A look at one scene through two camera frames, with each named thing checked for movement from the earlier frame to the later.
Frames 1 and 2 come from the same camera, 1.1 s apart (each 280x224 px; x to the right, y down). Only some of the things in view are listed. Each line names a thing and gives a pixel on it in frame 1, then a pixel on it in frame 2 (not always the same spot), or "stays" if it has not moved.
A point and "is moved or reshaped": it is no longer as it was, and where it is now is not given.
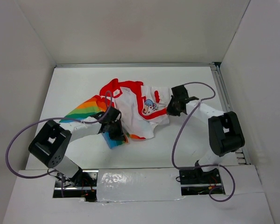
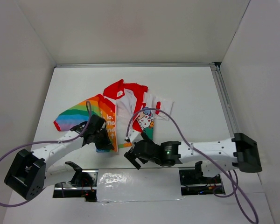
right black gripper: (170, 109) → (132, 157)
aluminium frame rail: (241, 151) stays
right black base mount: (196, 182) stays
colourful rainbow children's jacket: (124, 108) is moved or reshaped
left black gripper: (119, 135) → (107, 144)
